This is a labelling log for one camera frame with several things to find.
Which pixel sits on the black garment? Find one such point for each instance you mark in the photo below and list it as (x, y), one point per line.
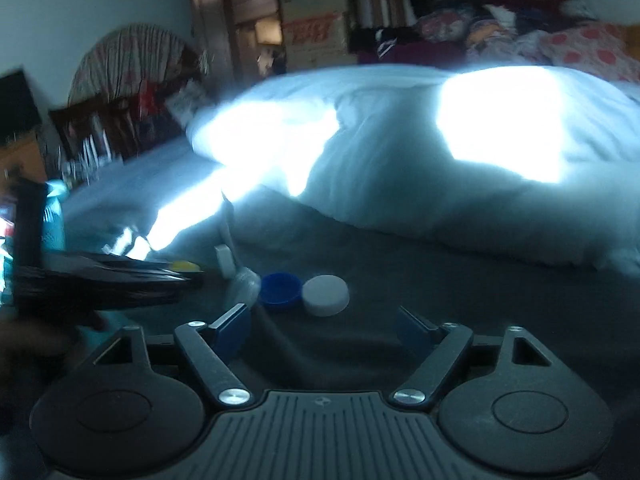
(375, 37)

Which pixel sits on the pile of colourful clothes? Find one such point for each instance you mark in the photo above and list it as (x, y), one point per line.
(490, 5)

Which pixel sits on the clear plastic bottle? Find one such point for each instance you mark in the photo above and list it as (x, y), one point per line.
(244, 285)

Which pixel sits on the dark wooden door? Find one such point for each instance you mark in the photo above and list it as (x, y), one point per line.
(207, 15)

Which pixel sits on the white plastic lid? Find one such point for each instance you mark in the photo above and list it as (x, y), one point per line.
(325, 296)

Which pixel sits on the black flat television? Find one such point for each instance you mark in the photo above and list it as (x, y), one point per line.
(17, 105)

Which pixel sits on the wooden drawer dresser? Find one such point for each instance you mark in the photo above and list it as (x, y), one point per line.
(20, 160)

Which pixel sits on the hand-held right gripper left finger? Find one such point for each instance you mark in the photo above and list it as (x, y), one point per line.
(231, 327)

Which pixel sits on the small white tube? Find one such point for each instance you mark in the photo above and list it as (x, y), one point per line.
(225, 260)

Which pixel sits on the blue plastic lid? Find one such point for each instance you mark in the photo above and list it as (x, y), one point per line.
(280, 290)

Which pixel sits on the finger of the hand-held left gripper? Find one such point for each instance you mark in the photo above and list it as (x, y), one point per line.
(100, 292)
(115, 266)

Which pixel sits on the red bag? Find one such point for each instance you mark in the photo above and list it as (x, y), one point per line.
(150, 100)

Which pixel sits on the folded white duvet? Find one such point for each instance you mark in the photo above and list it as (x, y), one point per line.
(390, 160)

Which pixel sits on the shiny plastic packet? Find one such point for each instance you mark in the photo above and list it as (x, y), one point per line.
(125, 242)

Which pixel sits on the person's left hand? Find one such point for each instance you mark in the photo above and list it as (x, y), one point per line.
(45, 340)

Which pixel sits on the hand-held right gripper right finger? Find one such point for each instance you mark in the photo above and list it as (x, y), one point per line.
(412, 330)

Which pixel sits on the dark wooden chair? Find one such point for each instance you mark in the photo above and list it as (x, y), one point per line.
(100, 125)

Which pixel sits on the striped cloth cover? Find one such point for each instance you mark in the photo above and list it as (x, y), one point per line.
(125, 55)

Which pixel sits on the yellow round object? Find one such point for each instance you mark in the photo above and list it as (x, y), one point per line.
(184, 265)

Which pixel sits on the cardboard box red print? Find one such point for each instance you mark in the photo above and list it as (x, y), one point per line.
(315, 35)

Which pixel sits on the white printed bag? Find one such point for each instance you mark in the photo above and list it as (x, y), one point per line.
(187, 102)

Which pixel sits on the maroon cloth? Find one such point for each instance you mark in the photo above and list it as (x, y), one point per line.
(420, 52)

